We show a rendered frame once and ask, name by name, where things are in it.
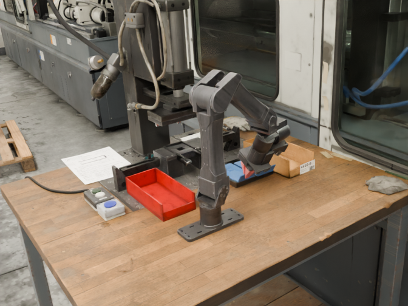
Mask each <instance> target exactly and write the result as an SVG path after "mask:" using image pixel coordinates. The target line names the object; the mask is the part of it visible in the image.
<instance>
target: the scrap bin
mask: <svg viewBox="0 0 408 306"><path fill-rule="evenodd" d="M125 180H126V188H127V193H128V194H129V195H130V196H132V197H133V198H134V199H135V200H136V201H138V202H139V203H141V204H142V205H143V206H144V207H145V208H147V209H148V210H149V211H150V212H151V213H153V214H154V215H155V216H157V217H158V218H159V219H160V220H161V221H163V222H165V221H167V220H170V219H173V218H175V217H178V216H180V215H182V214H185V213H188V212H190V211H193V210H195V209H196V198H195V192H194V191H192V190H190V189H189V188H187V187H186V186H184V185H182V184H181V183H179V182H178V181H176V180H174V179H173V178H172V177H170V176H168V175H167V174H165V173H164V172H162V171H161V170H159V169H157V168H152V169H149V170H147V171H143V172H140V173H137V174H134V175H130V176H128V177H125Z"/></svg>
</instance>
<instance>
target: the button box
mask: <svg viewBox="0 0 408 306"><path fill-rule="evenodd" d="M26 178H29V179H30V180H32V181H33V182H34V183H36V184H37V185H38V186H40V187H42V188H44V189H46V190H48V191H52V192H58V193H65V194H74V193H79V192H83V194H84V198H85V201H86V202H87V203H88V204H89V205H90V206H91V207H92V208H93V209H94V210H95V211H97V204H99V203H103V202H106V201H108V200H112V199H114V196H113V195H111V194H110V193H109V192H108V191H106V190H105V189H104V188H103V187H102V186H100V187H97V188H94V189H101V192H104V194H105V195H104V196H102V197H96V195H95V194H93V193H92V190H93V188H92V189H82V190H77V191H60V190H55V189H50V188H47V187H45V186H43V185H41V184H40V183H38V182H37V181H36V180H35V179H34V178H32V177H30V176H26V177H25V179H26Z"/></svg>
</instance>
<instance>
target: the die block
mask: <svg viewBox="0 0 408 306"><path fill-rule="evenodd" d="M154 157H158V158H159V159H160V167H157V169H159V170H161V171H162V172H164V173H165V174H167V175H168V176H170V177H172V178H173V179H174V178H176V177H179V176H181V175H184V173H183V163H182V162H180V161H178V160H177V158H175V159H172V160H168V161H166V160H164V159H162V158H161V157H159V156H157V155H156V154H154ZM184 157H186V158H188V159H190V160H191V161H192V163H190V164H191V165H193V166H195V167H196V168H199V169H201V167H202V158H201V157H199V156H198V155H196V153H194V152H193V153H191V154H188V155H184Z"/></svg>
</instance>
